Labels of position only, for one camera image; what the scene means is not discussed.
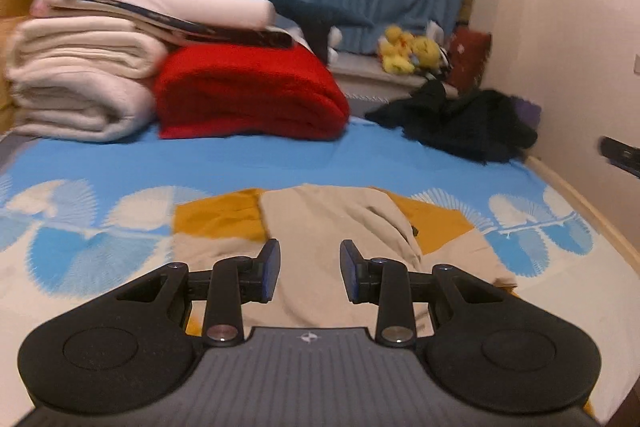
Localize beige and mustard jacket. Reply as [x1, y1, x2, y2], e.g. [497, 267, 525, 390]
[169, 183, 597, 417]

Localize black clothes pile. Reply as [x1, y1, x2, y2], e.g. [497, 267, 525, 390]
[364, 80, 538, 164]

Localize purple box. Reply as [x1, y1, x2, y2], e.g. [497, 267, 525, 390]
[514, 98, 541, 130]

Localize blue patterned bed sheet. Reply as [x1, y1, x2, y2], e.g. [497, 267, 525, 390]
[1, 119, 639, 426]

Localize dark red spotted cushion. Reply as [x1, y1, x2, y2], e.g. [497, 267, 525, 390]
[447, 25, 492, 94]

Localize red folded blanket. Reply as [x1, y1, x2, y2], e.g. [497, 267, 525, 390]
[153, 43, 349, 141]

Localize yellow plush toys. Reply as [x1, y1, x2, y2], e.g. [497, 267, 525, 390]
[378, 25, 447, 76]

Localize dark patterned folded cloth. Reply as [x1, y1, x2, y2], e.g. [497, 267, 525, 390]
[50, 0, 296, 49]

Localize white folded duvet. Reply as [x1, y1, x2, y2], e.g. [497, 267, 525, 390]
[4, 16, 168, 143]

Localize white pillow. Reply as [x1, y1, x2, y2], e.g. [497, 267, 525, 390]
[117, 0, 277, 30]

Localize wooden bed headboard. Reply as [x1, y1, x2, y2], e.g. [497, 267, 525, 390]
[0, 0, 34, 133]

